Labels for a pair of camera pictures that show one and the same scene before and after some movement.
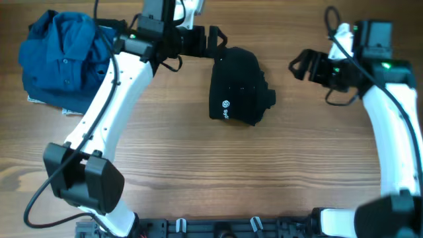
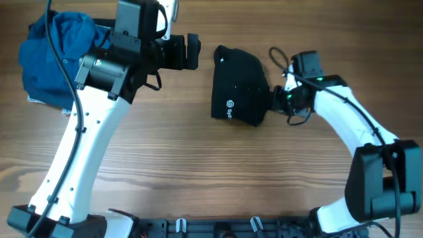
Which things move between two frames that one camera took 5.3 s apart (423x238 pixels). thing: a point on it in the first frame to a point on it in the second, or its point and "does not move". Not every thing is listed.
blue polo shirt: (63, 59) does not move
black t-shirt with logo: (239, 90) does not move
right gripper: (303, 59) to (278, 92)
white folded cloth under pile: (64, 110) does not move
